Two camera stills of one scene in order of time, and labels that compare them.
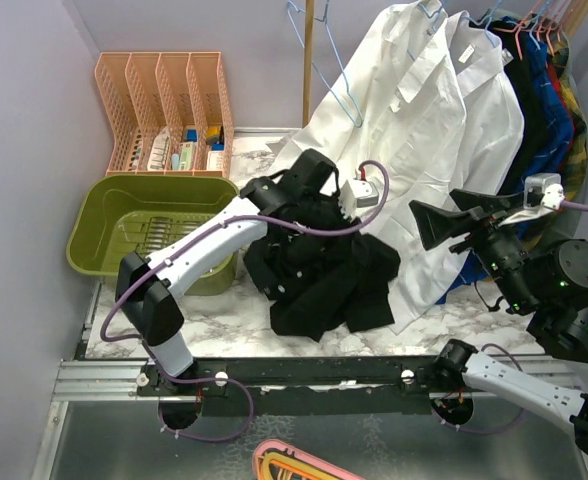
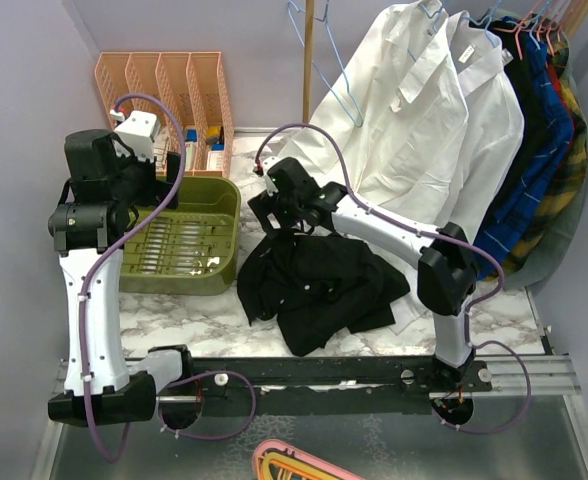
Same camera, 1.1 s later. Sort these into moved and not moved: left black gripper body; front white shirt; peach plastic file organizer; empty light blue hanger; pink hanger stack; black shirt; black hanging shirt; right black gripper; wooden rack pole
Moved: right black gripper; left black gripper body; black shirt
Not moved: peach plastic file organizer; empty light blue hanger; front white shirt; black hanging shirt; pink hanger stack; wooden rack pole
